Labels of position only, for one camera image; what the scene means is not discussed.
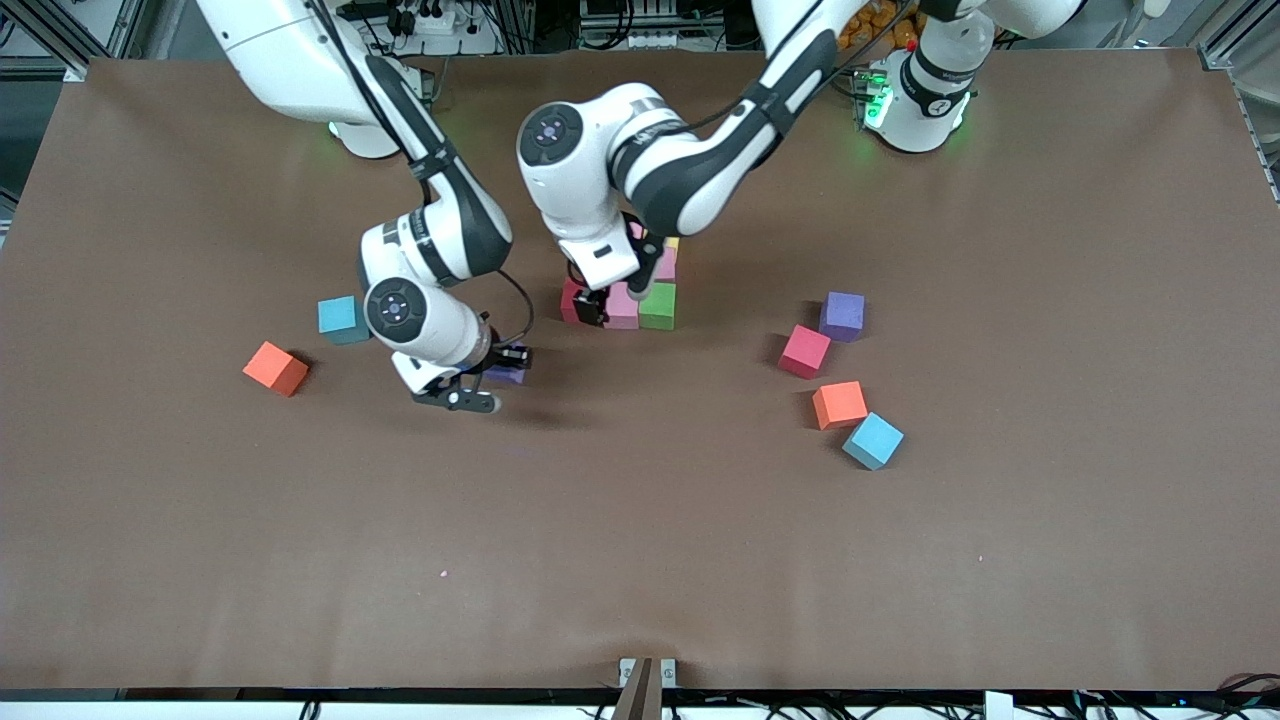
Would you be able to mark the purple foam cube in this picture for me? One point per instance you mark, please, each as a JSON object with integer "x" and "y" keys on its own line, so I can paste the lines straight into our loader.
{"x": 842, "y": 315}
{"x": 510, "y": 377}

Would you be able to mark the metal equipment rack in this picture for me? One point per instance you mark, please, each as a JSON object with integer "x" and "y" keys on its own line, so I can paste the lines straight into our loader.
{"x": 640, "y": 40}

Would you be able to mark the bag of orange items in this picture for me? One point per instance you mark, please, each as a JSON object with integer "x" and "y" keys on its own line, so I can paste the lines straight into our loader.
{"x": 885, "y": 25}

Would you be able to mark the orange foam cube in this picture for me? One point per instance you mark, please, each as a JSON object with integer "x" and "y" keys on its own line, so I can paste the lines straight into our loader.
{"x": 272, "y": 368}
{"x": 838, "y": 405}

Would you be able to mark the small metal bracket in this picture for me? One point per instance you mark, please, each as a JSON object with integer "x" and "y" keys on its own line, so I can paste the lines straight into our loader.
{"x": 627, "y": 668}

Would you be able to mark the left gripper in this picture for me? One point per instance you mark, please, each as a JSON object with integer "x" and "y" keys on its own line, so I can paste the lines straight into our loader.
{"x": 590, "y": 305}

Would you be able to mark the small white box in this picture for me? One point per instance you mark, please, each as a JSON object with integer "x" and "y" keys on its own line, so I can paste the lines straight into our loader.
{"x": 998, "y": 705}

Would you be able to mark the brown table mat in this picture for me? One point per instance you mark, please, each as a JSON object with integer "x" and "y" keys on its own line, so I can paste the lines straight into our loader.
{"x": 640, "y": 580}

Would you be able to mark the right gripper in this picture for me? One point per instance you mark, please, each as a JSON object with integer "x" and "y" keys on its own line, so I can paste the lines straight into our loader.
{"x": 503, "y": 356}

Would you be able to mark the green foam cube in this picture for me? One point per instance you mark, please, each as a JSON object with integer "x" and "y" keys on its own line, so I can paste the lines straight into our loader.
{"x": 658, "y": 306}

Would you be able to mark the cyan foam cube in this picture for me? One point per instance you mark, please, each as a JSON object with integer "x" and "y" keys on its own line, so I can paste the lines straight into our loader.
{"x": 340, "y": 318}
{"x": 872, "y": 440}

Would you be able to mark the aluminium frame profile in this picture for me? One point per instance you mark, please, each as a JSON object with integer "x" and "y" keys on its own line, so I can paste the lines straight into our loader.
{"x": 50, "y": 35}
{"x": 1235, "y": 35}

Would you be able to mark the brown upright post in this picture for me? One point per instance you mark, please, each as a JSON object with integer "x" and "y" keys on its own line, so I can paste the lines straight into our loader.
{"x": 640, "y": 700}

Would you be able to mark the white power strip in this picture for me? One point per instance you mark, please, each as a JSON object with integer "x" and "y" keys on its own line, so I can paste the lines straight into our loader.
{"x": 432, "y": 20}

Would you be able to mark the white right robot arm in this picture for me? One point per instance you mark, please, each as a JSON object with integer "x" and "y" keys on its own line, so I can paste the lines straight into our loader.
{"x": 290, "y": 60}

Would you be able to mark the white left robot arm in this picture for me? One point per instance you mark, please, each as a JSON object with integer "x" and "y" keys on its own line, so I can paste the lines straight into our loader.
{"x": 570, "y": 195}

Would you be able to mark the red-pink foam cube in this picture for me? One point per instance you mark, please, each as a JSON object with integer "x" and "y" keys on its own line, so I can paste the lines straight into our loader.
{"x": 569, "y": 302}
{"x": 804, "y": 351}

